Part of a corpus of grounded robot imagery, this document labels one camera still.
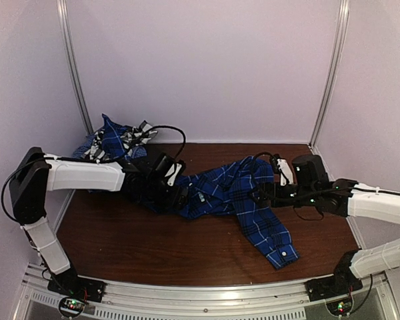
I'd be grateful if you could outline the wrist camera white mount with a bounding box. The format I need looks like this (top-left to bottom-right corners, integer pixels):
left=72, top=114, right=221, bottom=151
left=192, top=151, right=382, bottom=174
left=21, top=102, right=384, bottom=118
left=271, top=154, right=294, bottom=187
left=165, top=160, right=186, bottom=187

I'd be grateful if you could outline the small blue check shirt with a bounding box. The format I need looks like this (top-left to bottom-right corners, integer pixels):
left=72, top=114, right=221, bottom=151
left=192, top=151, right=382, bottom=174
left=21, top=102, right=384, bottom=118
left=72, top=113, right=156, bottom=160

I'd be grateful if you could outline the right aluminium corner post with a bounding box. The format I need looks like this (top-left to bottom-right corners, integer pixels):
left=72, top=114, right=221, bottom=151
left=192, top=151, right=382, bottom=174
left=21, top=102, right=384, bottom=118
left=309, top=0, right=350, bottom=151

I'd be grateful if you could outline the black cable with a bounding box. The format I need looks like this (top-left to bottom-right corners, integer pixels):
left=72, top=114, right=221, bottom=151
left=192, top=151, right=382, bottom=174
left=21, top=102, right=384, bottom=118
left=249, top=151, right=326, bottom=221
left=133, top=124, right=187, bottom=164

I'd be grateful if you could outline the right black cable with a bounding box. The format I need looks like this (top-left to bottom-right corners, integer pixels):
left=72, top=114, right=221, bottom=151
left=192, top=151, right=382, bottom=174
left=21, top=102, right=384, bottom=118
left=249, top=151, right=326, bottom=221

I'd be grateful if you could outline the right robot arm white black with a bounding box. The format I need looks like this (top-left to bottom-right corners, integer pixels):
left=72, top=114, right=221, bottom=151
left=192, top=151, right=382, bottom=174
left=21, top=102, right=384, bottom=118
left=254, top=154, right=400, bottom=295

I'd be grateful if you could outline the black white patterned shirt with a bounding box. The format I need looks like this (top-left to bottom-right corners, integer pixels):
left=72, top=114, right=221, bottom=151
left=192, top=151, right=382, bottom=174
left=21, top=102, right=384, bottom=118
left=82, top=118, right=157, bottom=160

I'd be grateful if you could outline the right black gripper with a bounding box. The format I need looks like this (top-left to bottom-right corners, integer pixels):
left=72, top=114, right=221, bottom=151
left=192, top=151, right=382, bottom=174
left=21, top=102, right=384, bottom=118
left=247, top=183, right=318, bottom=209

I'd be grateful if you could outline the front aluminium rail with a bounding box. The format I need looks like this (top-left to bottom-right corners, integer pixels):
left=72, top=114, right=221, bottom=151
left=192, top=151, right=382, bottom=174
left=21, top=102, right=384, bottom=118
left=19, top=263, right=393, bottom=320

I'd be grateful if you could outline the blue plaid long sleeve shirt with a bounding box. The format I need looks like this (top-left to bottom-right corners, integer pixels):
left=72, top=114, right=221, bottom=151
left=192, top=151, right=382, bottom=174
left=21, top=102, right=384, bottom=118
left=143, top=156, right=300, bottom=269

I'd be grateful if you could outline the left black cable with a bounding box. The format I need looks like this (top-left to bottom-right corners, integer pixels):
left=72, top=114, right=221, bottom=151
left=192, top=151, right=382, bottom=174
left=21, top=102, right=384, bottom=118
left=133, top=124, right=187, bottom=164

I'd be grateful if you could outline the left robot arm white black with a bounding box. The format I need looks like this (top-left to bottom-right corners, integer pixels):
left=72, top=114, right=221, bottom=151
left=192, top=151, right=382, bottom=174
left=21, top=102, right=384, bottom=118
left=2, top=147, right=188, bottom=296

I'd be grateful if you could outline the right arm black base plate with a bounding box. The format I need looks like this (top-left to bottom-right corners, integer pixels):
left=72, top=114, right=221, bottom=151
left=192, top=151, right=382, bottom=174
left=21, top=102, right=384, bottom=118
left=305, top=275, right=363, bottom=301

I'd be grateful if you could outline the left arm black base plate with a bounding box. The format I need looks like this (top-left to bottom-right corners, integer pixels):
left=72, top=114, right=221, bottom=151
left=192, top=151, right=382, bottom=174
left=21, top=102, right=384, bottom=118
left=47, top=275, right=105, bottom=303

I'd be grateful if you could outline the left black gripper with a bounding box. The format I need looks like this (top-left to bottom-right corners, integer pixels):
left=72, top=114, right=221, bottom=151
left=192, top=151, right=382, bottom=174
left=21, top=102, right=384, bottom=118
left=144, top=176, right=190, bottom=211

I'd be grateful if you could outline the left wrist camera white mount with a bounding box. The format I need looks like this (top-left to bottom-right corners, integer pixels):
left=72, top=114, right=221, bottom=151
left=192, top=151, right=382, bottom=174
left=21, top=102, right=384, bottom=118
left=165, top=160, right=186, bottom=187

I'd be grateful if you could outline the aluminium corner post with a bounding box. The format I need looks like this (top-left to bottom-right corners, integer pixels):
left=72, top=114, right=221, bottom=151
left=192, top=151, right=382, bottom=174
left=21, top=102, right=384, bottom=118
left=56, top=0, right=93, bottom=135
left=309, top=0, right=350, bottom=151

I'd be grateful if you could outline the left aluminium corner post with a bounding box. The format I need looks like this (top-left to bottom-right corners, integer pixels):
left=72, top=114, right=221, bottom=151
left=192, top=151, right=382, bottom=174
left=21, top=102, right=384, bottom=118
left=56, top=0, right=93, bottom=135

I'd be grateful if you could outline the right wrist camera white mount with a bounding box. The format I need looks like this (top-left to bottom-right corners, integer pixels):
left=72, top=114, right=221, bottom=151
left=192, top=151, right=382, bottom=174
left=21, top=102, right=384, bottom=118
left=271, top=154, right=294, bottom=187

